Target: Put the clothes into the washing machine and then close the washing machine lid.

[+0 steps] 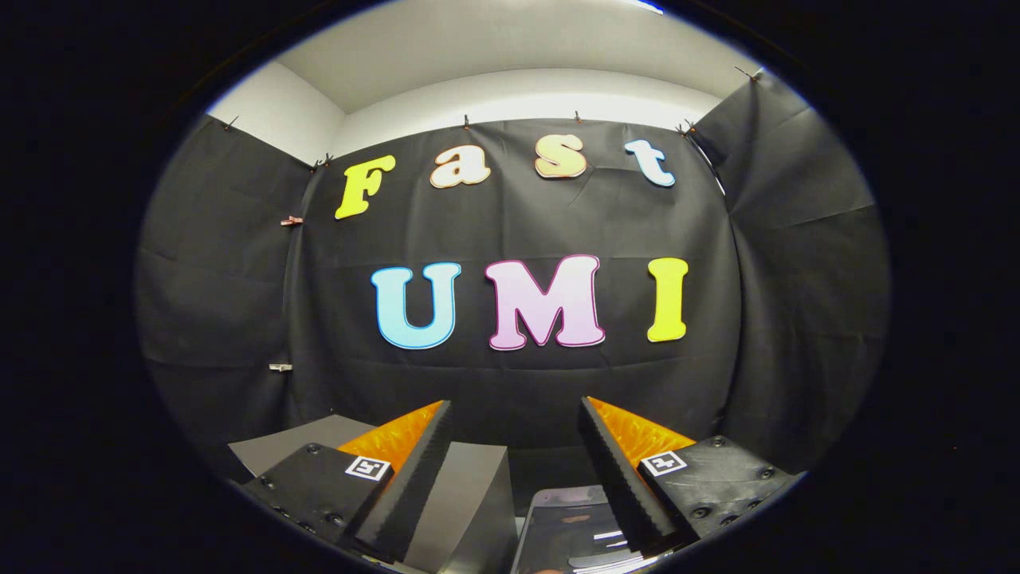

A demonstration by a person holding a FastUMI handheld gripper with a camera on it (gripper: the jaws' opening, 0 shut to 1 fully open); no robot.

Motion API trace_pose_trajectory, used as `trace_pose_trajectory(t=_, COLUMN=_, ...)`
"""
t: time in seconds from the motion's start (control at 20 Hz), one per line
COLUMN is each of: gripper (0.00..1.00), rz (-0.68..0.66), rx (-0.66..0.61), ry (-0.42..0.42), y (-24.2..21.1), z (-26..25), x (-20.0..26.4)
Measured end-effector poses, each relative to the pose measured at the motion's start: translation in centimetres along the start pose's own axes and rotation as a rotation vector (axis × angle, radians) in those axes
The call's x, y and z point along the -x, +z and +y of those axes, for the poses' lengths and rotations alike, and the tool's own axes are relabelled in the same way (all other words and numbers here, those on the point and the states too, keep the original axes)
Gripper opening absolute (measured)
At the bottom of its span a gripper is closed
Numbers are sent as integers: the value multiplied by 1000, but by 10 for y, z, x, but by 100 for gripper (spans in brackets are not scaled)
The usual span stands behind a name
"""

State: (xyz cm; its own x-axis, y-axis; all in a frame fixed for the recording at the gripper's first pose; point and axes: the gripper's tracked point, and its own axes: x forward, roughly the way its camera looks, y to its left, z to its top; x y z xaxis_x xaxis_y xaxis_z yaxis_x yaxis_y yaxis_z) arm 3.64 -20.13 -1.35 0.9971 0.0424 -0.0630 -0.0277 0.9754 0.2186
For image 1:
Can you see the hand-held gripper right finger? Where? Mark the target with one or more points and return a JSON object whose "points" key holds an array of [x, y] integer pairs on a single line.
{"points": [[613, 478]]}

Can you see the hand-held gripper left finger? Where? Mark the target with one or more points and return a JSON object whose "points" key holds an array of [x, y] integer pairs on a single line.
{"points": [[418, 482]]}

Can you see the grey washing machine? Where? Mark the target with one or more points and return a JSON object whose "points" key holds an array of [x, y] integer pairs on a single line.
{"points": [[613, 563]]}

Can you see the grey box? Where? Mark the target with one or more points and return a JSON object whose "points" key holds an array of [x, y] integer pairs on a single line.
{"points": [[470, 494]]}

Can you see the black backdrop cloth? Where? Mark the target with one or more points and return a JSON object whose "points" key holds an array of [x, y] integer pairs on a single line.
{"points": [[518, 383]]}

